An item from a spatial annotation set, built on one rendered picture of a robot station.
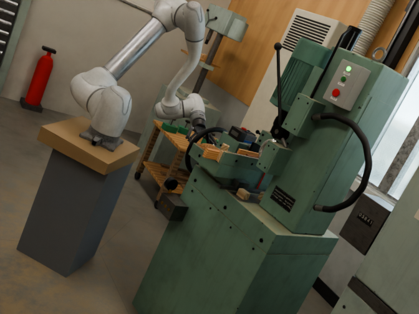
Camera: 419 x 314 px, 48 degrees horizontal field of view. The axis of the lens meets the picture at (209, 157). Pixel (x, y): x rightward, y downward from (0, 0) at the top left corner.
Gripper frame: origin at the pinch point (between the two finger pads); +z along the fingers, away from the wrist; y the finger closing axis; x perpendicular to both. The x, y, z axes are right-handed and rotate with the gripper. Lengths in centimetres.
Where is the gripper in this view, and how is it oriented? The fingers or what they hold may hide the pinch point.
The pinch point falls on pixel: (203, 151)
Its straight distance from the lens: 258.6
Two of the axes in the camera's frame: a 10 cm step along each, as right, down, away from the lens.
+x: -5.4, 5.6, 6.2
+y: 8.3, 2.2, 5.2
